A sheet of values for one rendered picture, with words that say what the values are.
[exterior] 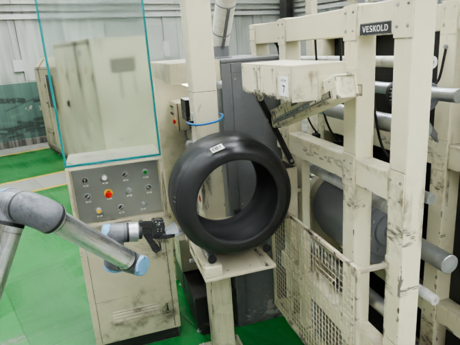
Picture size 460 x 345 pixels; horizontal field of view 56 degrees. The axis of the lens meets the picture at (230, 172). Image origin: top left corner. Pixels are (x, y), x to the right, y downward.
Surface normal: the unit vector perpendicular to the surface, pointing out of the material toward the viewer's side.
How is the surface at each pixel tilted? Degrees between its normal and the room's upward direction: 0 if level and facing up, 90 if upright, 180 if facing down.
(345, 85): 72
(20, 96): 90
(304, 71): 90
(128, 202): 90
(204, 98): 90
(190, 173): 62
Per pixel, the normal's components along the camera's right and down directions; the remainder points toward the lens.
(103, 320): 0.29, 0.25
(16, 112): 0.58, 0.19
